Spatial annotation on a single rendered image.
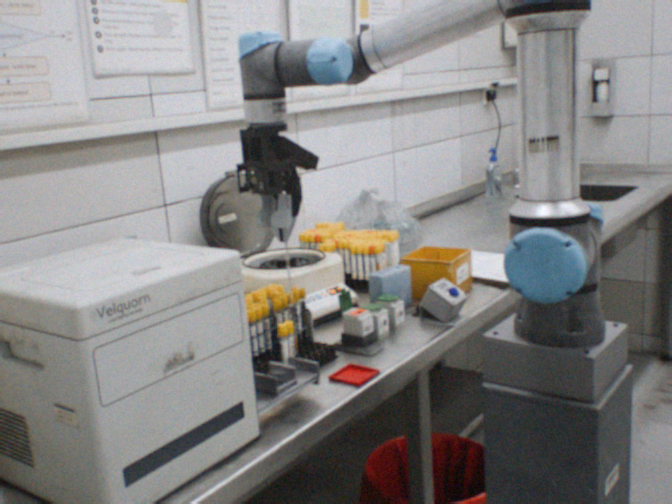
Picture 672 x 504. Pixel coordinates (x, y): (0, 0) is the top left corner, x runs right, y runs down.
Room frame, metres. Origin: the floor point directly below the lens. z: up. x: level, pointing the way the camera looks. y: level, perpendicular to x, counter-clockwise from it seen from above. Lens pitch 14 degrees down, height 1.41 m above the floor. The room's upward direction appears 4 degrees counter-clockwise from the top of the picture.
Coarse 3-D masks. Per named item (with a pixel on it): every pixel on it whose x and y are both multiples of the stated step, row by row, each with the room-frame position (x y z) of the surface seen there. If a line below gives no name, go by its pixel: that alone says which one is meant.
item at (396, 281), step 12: (396, 264) 1.65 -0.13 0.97; (372, 276) 1.57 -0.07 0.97; (384, 276) 1.56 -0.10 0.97; (396, 276) 1.58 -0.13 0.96; (408, 276) 1.61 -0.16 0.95; (372, 288) 1.57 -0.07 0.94; (384, 288) 1.55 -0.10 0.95; (396, 288) 1.58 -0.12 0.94; (408, 288) 1.61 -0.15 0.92; (372, 300) 1.57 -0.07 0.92; (408, 300) 1.61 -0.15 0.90
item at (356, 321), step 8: (344, 312) 1.39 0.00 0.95; (352, 312) 1.39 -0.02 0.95; (360, 312) 1.39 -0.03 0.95; (368, 312) 1.39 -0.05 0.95; (344, 320) 1.38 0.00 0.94; (352, 320) 1.37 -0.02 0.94; (360, 320) 1.36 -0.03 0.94; (368, 320) 1.38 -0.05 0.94; (344, 328) 1.38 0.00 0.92; (352, 328) 1.37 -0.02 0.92; (360, 328) 1.36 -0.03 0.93; (368, 328) 1.37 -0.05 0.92
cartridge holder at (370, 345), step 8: (344, 336) 1.38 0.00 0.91; (352, 336) 1.37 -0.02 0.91; (360, 336) 1.36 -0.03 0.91; (368, 336) 1.37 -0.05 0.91; (376, 336) 1.39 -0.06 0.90; (336, 344) 1.39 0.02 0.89; (344, 344) 1.38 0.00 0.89; (352, 344) 1.37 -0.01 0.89; (360, 344) 1.36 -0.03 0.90; (368, 344) 1.36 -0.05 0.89; (376, 344) 1.37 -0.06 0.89; (384, 344) 1.38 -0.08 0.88; (360, 352) 1.35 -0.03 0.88; (368, 352) 1.34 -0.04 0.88; (376, 352) 1.35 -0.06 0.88
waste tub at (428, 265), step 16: (416, 256) 1.77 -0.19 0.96; (432, 256) 1.80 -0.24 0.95; (448, 256) 1.77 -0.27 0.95; (464, 256) 1.70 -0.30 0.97; (416, 272) 1.68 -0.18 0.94; (432, 272) 1.66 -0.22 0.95; (448, 272) 1.64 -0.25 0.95; (464, 272) 1.70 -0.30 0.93; (416, 288) 1.68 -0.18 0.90; (464, 288) 1.70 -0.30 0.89
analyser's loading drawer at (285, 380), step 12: (288, 360) 1.21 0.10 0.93; (300, 360) 1.20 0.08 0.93; (276, 372) 1.16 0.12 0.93; (288, 372) 1.14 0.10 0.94; (300, 372) 1.19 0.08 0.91; (312, 372) 1.18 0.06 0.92; (264, 384) 1.11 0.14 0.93; (276, 384) 1.10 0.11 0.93; (288, 384) 1.12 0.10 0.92; (300, 384) 1.14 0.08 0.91; (264, 396) 1.10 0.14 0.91; (276, 396) 1.10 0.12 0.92; (288, 396) 1.12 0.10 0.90; (264, 408) 1.06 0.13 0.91
